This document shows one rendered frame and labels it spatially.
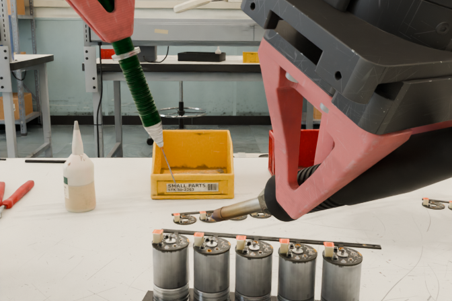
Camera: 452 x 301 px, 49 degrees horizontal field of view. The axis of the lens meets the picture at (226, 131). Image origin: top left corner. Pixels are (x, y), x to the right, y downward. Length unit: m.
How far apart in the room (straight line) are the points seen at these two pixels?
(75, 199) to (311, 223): 0.26
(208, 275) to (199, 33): 2.28
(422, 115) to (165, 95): 4.59
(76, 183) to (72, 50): 4.31
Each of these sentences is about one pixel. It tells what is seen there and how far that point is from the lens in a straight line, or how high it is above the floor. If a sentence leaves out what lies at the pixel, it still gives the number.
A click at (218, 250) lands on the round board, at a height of 0.81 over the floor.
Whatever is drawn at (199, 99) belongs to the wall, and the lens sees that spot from 4.74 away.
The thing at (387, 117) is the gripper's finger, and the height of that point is 0.93.
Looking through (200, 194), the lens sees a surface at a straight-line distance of 0.59.
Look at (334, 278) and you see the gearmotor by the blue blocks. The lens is 0.32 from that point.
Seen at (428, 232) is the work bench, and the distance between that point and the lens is 0.55.
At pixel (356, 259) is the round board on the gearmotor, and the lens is 0.33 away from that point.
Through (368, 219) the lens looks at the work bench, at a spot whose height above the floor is 0.75.
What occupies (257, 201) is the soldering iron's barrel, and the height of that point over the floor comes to 0.86.
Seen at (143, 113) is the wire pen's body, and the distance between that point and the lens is 0.28.
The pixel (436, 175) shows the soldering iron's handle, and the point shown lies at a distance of 0.19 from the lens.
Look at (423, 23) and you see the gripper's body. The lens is 0.17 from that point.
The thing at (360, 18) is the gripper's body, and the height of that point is 0.96.
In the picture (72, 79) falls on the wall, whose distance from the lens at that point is 4.88.
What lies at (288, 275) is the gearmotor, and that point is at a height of 0.80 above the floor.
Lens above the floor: 0.95
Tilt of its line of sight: 12 degrees down
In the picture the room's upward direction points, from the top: straight up
